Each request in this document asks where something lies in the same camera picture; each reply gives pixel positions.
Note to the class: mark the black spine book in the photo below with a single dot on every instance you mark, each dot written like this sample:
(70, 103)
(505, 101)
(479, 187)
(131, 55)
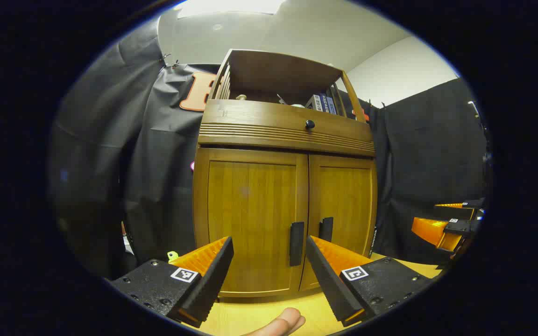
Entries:
(373, 240)

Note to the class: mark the dark blue book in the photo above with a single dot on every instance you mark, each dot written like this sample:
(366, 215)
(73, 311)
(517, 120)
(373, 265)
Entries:
(325, 103)

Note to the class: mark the light blue book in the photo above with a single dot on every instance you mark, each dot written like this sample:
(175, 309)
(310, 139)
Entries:
(332, 105)

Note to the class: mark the small green toy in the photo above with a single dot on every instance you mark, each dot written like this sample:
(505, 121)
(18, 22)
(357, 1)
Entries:
(172, 255)

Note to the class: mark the wooden drawer with black knob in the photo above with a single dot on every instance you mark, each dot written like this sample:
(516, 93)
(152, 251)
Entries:
(259, 121)

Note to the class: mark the black backdrop cloth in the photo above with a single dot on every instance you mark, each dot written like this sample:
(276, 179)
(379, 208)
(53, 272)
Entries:
(157, 140)

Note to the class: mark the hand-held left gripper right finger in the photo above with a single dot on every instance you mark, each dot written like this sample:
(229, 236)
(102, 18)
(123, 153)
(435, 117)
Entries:
(327, 275)

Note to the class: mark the wooden cabinet door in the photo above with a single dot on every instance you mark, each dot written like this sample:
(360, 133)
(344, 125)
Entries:
(250, 200)
(343, 200)

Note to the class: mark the white spine book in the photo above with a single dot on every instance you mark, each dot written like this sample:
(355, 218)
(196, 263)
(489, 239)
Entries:
(314, 102)

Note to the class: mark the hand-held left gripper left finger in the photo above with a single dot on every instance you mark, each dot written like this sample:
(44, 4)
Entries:
(213, 275)

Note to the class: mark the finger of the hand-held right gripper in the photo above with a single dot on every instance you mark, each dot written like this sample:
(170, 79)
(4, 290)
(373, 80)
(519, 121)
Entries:
(460, 213)
(460, 227)

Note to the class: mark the wooden double-door shoe cabinet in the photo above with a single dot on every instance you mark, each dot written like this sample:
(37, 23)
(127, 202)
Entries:
(269, 84)

